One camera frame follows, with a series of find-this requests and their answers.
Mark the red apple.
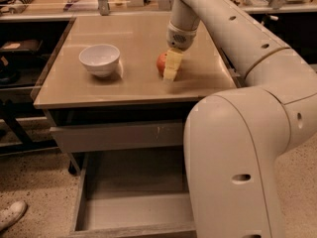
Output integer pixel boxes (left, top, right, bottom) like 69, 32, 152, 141
157, 53, 166, 75

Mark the white shoe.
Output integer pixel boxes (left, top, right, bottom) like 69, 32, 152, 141
0, 200, 28, 231

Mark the black box on shelf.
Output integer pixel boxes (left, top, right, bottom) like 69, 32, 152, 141
0, 40, 43, 53

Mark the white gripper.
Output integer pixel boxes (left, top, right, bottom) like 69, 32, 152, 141
163, 22, 197, 81

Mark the grey drawer cabinet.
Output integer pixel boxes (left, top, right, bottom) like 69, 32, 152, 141
32, 13, 235, 172

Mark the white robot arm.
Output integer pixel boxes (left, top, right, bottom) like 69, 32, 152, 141
167, 0, 317, 238

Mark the open middle grey drawer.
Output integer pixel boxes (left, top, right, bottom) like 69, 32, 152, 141
67, 147, 196, 238

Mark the white ceramic bowl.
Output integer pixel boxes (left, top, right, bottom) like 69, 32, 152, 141
78, 44, 121, 77

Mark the closed top grey drawer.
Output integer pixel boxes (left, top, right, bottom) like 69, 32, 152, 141
51, 121, 183, 153

